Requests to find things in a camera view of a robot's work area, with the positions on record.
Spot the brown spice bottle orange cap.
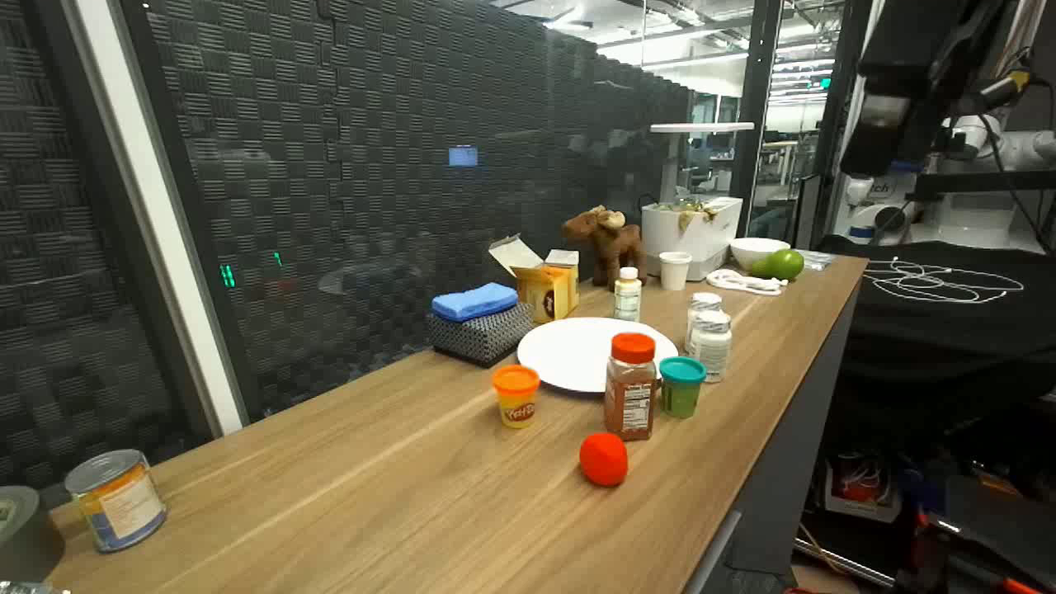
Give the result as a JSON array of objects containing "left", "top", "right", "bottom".
[{"left": 600, "top": 330, "right": 662, "bottom": 446}]

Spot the small tub teal lid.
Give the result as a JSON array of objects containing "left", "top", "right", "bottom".
[{"left": 658, "top": 354, "right": 710, "bottom": 421}]

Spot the white round plate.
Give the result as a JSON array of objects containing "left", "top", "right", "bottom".
[{"left": 515, "top": 313, "right": 679, "bottom": 397}]

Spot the yellow open tea box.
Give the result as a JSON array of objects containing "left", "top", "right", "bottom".
[{"left": 486, "top": 234, "right": 581, "bottom": 327}]

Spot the blue folded cloth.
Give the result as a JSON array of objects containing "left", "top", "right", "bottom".
[{"left": 429, "top": 281, "right": 523, "bottom": 327}]

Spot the brown moose plush toy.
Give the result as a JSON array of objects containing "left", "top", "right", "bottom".
[{"left": 560, "top": 200, "right": 645, "bottom": 294}]

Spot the yellow tub orange lid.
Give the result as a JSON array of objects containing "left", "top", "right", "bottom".
[{"left": 490, "top": 363, "right": 544, "bottom": 432}]

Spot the white paper cup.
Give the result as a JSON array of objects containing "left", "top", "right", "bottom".
[{"left": 658, "top": 248, "right": 697, "bottom": 294}]

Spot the orange red ball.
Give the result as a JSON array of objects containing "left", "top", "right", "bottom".
[{"left": 578, "top": 430, "right": 631, "bottom": 490}]

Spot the white jug container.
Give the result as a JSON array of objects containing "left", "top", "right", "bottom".
[{"left": 641, "top": 195, "right": 747, "bottom": 283}]

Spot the white bowl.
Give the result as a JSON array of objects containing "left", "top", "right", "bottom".
[{"left": 729, "top": 234, "right": 795, "bottom": 276}]

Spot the green fruit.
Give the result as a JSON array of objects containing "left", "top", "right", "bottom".
[{"left": 748, "top": 248, "right": 810, "bottom": 283}]

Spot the red box on floor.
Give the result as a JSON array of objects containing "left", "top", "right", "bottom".
[{"left": 827, "top": 453, "right": 897, "bottom": 522}]

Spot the orange blue bag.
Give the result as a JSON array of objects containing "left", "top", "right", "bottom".
[{"left": 895, "top": 465, "right": 953, "bottom": 594}]

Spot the labelled tin can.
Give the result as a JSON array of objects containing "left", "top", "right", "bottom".
[{"left": 63, "top": 446, "right": 172, "bottom": 554}]

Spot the dark grey tape roll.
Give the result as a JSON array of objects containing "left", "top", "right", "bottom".
[{"left": 0, "top": 483, "right": 65, "bottom": 583}]

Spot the white cord bundle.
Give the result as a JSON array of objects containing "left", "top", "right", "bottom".
[{"left": 703, "top": 263, "right": 789, "bottom": 301}]

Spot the white cable on black surface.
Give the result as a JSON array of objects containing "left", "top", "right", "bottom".
[{"left": 866, "top": 253, "right": 1029, "bottom": 307}]

